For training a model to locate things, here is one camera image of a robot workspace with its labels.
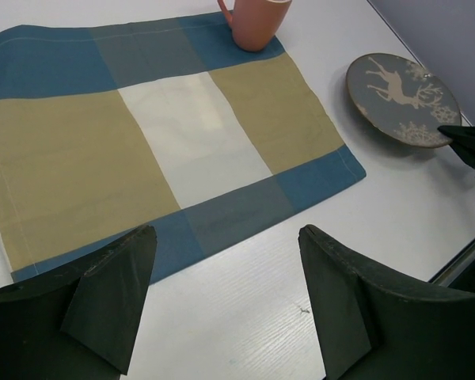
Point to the pink cup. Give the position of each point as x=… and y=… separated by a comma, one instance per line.
x=254, y=23

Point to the dark patterned plate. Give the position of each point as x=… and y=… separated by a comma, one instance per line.
x=402, y=99

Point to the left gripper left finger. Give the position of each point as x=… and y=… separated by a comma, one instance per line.
x=79, y=320

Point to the blue beige checked cloth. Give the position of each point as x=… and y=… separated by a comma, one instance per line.
x=164, y=122

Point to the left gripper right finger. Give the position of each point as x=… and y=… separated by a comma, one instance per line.
x=373, y=322

